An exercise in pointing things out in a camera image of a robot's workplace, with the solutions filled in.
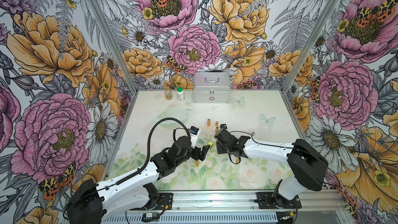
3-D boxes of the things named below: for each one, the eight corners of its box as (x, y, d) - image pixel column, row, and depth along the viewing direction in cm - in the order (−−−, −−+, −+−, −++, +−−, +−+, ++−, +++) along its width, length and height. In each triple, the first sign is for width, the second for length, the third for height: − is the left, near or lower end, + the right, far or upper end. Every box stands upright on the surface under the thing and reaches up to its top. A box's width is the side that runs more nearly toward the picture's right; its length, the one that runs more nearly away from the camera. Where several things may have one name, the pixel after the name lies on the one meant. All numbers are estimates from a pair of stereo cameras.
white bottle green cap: (177, 101, 118) (176, 93, 111) (178, 95, 123) (177, 86, 116) (184, 101, 118) (183, 93, 111) (185, 95, 123) (184, 86, 116)
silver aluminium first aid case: (194, 104, 115) (193, 88, 104) (195, 86, 127) (194, 71, 116) (228, 104, 116) (231, 88, 104) (226, 87, 128) (228, 71, 116)
